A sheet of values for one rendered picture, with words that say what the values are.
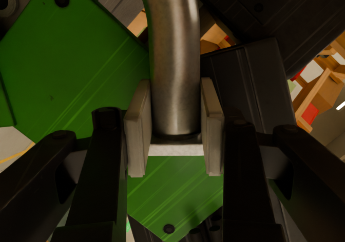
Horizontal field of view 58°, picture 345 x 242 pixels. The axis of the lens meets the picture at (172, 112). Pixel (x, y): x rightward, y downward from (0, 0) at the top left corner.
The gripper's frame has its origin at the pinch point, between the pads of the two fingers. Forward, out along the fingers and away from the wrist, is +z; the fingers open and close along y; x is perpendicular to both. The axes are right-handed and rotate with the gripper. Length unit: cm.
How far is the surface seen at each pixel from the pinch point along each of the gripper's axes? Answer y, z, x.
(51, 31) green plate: -8.4, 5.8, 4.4
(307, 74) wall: 350, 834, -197
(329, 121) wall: 412, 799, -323
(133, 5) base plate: -12, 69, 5
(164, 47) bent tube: -0.5, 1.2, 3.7
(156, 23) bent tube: -0.9, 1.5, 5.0
